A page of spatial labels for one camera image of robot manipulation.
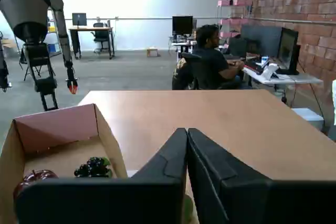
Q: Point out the black toy grapes bunch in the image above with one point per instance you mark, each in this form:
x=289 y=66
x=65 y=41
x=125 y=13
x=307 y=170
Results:
x=92 y=167

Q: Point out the white tape strip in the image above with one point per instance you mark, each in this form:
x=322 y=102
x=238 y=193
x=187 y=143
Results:
x=132 y=173

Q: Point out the round green toy fruit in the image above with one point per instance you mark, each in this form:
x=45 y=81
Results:
x=188 y=208

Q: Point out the red toy apple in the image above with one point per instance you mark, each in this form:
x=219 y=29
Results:
x=34 y=175

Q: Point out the pink cardboard bin box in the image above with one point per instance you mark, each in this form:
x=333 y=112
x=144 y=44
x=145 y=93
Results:
x=57 y=129

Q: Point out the white storage box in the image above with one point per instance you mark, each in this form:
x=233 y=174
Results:
x=309 y=116

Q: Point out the white crumpled cloth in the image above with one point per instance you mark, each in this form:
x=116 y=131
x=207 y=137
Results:
x=334 y=108

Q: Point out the white desk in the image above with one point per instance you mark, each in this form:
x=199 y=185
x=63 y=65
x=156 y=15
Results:
x=296 y=78

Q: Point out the white paper object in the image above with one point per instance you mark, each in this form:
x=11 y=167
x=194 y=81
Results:
x=270 y=72

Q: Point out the black jacket yellow print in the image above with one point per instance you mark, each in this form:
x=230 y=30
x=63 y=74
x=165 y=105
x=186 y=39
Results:
x=179 y=74

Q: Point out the person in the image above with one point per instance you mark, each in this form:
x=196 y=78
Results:
x=215 y=61

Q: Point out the black mesh office chair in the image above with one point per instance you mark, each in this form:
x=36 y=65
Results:
x=193 y=66

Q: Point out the black desktop monitor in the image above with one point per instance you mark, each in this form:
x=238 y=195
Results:
x=287 y=51

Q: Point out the wooden desk black legs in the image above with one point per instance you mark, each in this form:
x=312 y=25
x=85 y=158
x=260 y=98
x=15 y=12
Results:
x=90 y=28

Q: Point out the small black monitor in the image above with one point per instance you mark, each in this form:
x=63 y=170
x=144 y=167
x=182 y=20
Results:
x=79 y=19

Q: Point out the shelf rack with pink bins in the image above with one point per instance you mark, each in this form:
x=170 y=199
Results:
x=227 y=20

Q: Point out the black computer monitor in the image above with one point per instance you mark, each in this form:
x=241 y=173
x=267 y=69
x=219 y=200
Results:
x=182 y=24

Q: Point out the grey humanoid robot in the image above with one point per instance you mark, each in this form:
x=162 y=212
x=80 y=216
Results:
x=23 y=6

